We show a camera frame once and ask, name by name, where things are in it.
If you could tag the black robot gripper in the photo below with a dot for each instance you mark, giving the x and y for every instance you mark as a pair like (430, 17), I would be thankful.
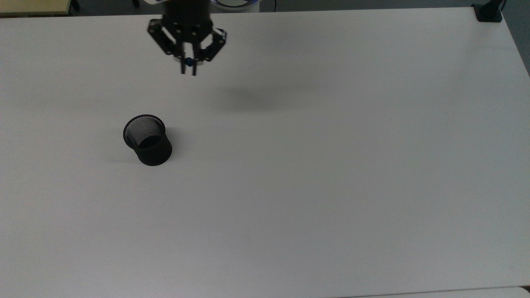
(188, 18)

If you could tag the blue capped white marker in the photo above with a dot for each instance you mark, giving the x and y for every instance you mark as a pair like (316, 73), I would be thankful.
(189, 62)

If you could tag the black mesh pen cup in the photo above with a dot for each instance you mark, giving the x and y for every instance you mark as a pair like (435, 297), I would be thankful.
(154, 151)

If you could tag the light wooden table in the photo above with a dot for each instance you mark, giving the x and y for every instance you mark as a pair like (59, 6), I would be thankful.
(33, 6)

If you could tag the black table clamp mount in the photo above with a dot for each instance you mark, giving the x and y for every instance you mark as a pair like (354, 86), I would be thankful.
(487, 11)

